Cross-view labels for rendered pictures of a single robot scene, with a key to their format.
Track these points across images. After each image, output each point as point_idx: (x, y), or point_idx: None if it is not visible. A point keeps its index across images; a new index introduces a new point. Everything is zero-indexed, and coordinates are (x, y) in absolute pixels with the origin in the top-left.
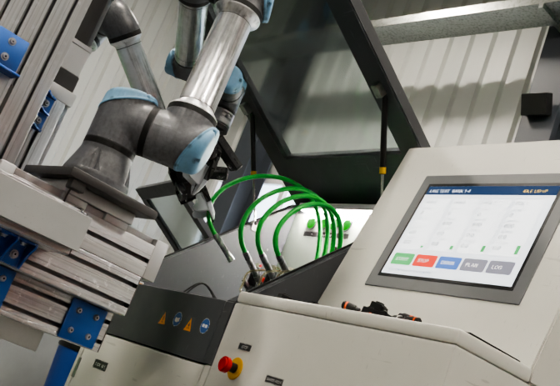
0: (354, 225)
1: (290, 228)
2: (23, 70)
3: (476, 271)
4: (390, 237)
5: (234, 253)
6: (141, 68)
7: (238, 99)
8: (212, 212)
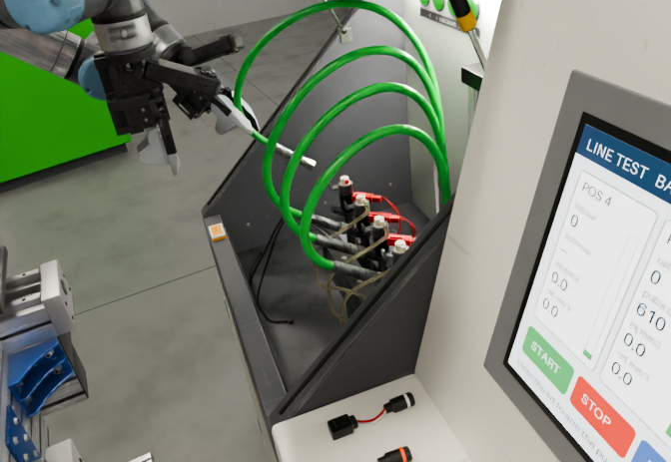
0: (484, 12)
1: None
2: None
3: None
4: (513, 255)
5: (335, 88)
6: None
7: None
8: (244, 126)
